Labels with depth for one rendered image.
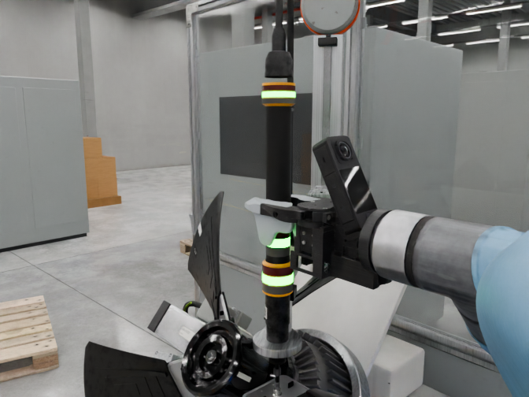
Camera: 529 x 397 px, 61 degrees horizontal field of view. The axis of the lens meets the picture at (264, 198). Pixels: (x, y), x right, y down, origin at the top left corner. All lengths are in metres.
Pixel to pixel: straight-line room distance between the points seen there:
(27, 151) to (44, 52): 7.54
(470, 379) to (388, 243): 0.94
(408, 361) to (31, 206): 5.46
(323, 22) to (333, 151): 0.82
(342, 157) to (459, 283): 0.18
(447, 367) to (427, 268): 0.96
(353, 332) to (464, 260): 0.54
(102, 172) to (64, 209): 2.49
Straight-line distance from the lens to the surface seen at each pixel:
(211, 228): 0.91
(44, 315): 3.87
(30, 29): 13.48
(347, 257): 0.53
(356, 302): 0.97
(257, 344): 0.66
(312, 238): 0.55
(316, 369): 0.81
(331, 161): 0.52
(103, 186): 8.82
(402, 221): 0.48
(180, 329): 1.07
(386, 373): 1.24
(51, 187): 6.30
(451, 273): 0.44
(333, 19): 1.31
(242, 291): 1.91
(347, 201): 0.51
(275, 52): 0.60
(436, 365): 1.42
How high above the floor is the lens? 1.58
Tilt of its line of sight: 10 degrees down
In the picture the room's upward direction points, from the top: straight up
